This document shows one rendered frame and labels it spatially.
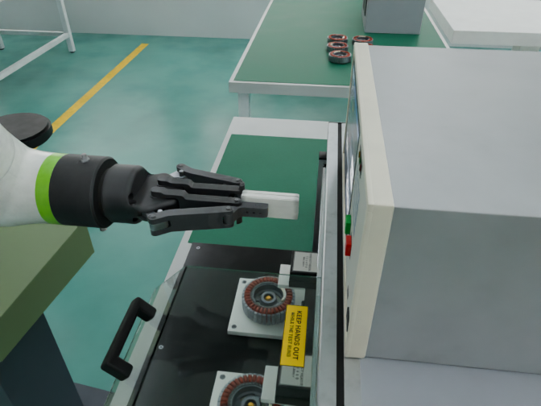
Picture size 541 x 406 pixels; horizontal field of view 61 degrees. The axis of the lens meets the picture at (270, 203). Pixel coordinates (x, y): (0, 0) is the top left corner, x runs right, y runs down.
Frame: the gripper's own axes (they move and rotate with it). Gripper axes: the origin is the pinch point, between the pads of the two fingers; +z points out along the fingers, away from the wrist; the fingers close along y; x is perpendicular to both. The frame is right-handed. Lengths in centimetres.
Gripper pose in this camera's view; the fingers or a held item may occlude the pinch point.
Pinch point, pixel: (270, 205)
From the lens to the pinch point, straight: 57.0
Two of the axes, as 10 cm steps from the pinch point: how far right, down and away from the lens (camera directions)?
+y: -1.2, 5.8, -8.1
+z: 9.9, 0.7, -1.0
